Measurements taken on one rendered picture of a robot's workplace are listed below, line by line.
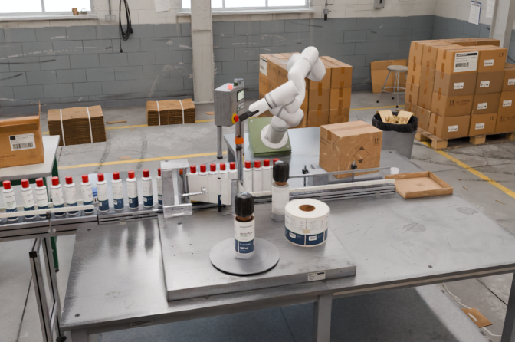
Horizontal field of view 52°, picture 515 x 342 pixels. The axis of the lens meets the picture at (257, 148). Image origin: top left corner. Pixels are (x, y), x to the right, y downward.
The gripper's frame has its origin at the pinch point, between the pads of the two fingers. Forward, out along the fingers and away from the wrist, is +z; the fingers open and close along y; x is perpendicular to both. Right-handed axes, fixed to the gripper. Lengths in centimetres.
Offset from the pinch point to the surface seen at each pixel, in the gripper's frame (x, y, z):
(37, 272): 7, 42, 119
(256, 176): 31.9, -0.2, 11.1
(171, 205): 16, 24, 50
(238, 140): 11.3, -6.3, 10.0
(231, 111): -5.8, 1.5, 3.1
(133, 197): 4, 16, 68
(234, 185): 23.5, 21.3, 17.9
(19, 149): -42, -69, 154
